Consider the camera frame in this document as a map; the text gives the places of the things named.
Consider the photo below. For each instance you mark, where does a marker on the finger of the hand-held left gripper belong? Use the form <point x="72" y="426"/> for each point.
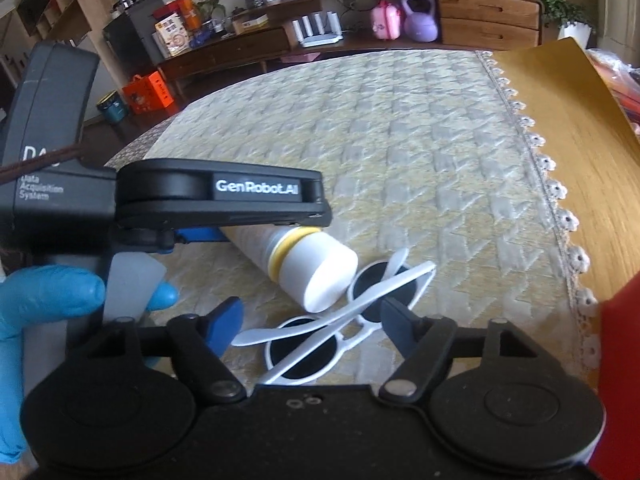
<point x="200" y="234"/>

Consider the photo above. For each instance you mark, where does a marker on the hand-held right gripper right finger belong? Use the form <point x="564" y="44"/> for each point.
<point x="397" y="327"/>

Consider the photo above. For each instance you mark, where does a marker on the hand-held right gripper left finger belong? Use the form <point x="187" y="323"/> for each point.
<point x="225" y="327"/>

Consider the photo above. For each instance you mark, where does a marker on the white sunglasses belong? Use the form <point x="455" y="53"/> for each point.
<point x="372" y="280"/>

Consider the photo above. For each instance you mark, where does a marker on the cream tube with white cap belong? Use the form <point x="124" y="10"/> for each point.
<point x="320" y="270"/>

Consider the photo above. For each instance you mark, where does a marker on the red metal tin box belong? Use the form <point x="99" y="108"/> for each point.
<point x="620" y="360"/>

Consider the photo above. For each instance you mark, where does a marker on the person's left hand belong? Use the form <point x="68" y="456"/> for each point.
<point x="45" y="300"/>

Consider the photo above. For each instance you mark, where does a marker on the orange gift bag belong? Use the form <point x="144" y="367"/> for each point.
<point x="147" y="95"/>

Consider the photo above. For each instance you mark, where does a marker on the black mini fridge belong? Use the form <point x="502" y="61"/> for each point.
<point x="130" y="40"/>

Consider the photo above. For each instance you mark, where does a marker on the illustrated white box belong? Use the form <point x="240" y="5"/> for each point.
<point x="172" y="35"/>

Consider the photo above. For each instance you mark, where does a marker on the cream quilted table mat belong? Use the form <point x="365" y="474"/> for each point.
<point x="400" y="160"/>

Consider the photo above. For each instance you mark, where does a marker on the orange red box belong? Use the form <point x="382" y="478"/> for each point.
<point x="185" y="7"/>

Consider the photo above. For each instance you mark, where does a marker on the small cardboard box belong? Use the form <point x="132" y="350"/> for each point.
<point x="250" y="24"/>

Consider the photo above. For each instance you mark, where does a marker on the white router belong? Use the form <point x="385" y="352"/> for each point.
<point x="320" y="37"/>

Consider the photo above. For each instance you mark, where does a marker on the yellow table runner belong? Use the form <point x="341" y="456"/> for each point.
<point x="575" y="135"/>

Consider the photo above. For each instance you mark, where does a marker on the pink toy suitcase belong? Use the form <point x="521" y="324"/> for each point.
<point x="386" y="20"/>

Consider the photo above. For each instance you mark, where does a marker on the purple kettlebell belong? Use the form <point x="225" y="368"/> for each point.
<point x="420" y="25"/>

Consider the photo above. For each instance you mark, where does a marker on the wooden media cabinet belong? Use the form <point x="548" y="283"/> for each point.
<point x="490" y="10"/>

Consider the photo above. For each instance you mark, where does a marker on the stack of books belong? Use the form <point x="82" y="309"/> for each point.
<point x="625" y="85"/>

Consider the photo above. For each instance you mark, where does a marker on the tall green potted plant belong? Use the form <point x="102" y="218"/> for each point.
<point x="555" y="5"/>

